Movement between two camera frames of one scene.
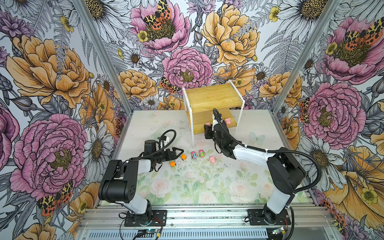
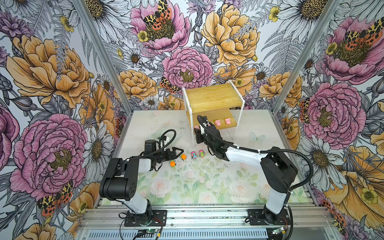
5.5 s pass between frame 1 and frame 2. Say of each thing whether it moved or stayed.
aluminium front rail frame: stayed
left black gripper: stayed
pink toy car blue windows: stayed
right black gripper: moved
